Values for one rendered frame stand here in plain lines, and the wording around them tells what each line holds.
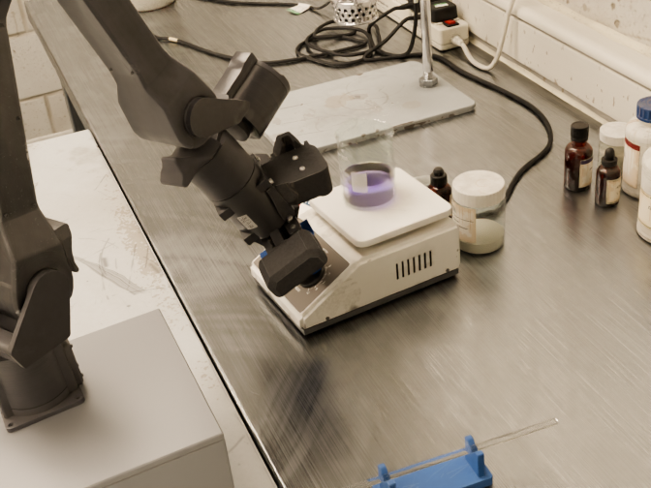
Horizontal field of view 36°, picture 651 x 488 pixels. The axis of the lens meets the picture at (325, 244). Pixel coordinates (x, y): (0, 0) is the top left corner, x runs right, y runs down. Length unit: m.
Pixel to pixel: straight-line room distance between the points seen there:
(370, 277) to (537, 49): 0.61
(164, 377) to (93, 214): 0.54
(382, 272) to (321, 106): 0.51
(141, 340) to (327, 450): 0.19
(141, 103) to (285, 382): 0.32
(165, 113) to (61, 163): 0.65
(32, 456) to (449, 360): 0.42
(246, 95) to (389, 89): 0.63
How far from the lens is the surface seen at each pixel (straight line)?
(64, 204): 1.40
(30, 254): 0.80
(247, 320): 1.10
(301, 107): 1.53
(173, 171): 0.92
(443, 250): 1.10
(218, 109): 0.90
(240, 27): 1.90
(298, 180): 0.97
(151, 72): 0.87
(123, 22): 0.84
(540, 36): 1.55
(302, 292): 1.06
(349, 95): 1.55
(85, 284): 1.22
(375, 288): 1.08
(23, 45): 3.50
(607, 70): 1.42
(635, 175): 1.27
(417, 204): 1.10
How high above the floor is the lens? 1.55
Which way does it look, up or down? 32 degrees down
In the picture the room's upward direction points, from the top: 6 degrees counter-clockwise
